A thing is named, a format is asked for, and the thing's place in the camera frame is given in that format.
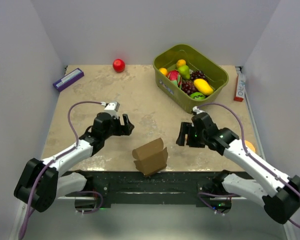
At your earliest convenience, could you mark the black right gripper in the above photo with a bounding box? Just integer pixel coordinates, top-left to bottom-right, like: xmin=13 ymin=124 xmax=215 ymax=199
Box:
xmin=176 ymin=121 xmax=207 ymax=148

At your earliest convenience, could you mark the aluminium front rail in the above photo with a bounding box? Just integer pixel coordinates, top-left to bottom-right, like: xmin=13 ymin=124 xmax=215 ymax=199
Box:
xmin=21 ymin=178 xmax=286 ymax=203

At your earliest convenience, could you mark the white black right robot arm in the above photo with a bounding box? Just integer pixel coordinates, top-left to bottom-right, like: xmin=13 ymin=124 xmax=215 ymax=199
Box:
xmin=176 ymin=110 xmax=300 ymax=225

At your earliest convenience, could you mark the round yellow orange sponge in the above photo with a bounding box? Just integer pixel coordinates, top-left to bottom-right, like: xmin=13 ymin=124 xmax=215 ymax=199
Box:
xmin=244 ymin=140 xmax=257 ymax=153

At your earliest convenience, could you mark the green pear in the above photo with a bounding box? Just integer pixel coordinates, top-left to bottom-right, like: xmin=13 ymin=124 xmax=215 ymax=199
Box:
xmin=177 ymin=65 xmax=190 ymax=80

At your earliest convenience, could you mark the dark purple grape bunch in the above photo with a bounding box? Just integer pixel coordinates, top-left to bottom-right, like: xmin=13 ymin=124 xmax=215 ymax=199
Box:
xmin=190 ymin=70 xmax=207 ymax=81

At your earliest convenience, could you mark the red apple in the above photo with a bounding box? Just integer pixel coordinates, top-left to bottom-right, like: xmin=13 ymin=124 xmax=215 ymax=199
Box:
xmin=112 ymin=58 xmax=126 ymax=73

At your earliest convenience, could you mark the brown cardboard paper box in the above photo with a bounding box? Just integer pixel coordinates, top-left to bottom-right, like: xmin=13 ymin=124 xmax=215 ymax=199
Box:
xmin=132 ymin=137 xmax=168 ymax=177

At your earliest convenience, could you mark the red grape bunch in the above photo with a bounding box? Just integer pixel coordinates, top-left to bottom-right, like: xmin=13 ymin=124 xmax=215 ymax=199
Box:
xmin=181 ymin=80 xmax=198 ymax=96

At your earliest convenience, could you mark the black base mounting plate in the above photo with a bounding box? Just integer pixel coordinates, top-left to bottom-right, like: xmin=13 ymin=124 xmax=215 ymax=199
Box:
xmin=64 ymin=170 xmax=269 ymax=209

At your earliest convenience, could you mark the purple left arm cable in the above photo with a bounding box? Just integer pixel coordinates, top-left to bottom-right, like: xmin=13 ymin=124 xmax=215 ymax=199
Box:
xmin=17 ymin=100 xmax=107 ymax=240

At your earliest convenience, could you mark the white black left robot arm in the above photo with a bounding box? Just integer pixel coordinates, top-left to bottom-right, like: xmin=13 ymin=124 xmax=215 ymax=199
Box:
xmin=13 ymin=112 xmax=135 ymax=213

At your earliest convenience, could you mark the pink dragon fruit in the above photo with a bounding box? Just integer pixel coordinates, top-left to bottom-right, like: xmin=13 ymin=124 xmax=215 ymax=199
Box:
xmin=166 ymin=70 xmax=182 ymax=88

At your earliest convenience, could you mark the purple rectangular box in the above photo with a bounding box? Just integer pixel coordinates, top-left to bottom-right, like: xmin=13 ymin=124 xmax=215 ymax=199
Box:
xmin=52 ymin=68 xmax=85 ymax=92

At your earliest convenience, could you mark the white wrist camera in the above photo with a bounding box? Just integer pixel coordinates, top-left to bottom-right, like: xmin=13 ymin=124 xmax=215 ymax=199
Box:
xmin=192 ymin=106 xmax=202 ymax=115
xmin=103 ymin=101 xmax=120 ymax=119

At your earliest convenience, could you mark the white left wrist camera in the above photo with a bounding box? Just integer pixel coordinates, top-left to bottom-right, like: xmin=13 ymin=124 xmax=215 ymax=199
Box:
xmin=103 ymin=101 xmax=120 ymax=119

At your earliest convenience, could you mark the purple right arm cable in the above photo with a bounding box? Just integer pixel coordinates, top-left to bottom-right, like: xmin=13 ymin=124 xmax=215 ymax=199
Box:
xmin=196 ymin=102 xmax=300 ymax=232

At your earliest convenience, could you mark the yellow mango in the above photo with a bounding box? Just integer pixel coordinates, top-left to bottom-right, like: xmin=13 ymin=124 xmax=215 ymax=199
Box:
xmin=193 ymin=78 xmax=214 ymax=96

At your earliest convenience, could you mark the yellow orange fruit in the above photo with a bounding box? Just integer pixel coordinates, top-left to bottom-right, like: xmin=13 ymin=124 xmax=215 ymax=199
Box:
xmin=159 ymin=67 xmax=168 ymax=77

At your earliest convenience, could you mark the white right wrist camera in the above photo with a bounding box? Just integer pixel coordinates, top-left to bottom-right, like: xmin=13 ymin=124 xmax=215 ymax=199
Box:
xmin=192 ymin=106 xmax=202 ymax=115

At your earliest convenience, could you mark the red white toothpaste box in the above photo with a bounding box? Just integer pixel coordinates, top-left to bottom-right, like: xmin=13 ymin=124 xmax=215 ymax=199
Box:
xmin=233 ymin=73 xmax=246 ymax=102

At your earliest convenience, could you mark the green plastic tub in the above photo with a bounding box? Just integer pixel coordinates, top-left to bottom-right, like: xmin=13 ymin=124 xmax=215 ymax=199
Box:
xmin=152 ymin=44 xmax=229 ymax=113

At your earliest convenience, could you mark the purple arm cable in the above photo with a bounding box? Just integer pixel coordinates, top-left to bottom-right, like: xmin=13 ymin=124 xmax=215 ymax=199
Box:
xmin=196 ymin=102 xmax=300 ymax=232
xmin=17 ymin=100 xmax=107 ymax=240

